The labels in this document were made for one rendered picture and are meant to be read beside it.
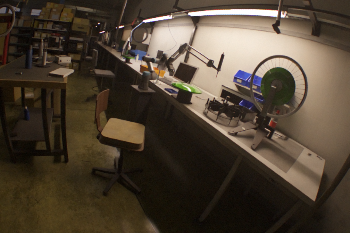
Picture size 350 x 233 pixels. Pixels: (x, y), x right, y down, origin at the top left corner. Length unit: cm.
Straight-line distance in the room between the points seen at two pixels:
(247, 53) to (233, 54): 24
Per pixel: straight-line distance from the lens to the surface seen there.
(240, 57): 230
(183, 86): 143
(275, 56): 142
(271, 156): 114
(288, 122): 192
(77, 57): 647
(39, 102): 268
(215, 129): 118
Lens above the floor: 133
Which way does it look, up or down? 16 degrees down
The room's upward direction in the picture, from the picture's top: 16 degrees clockwise
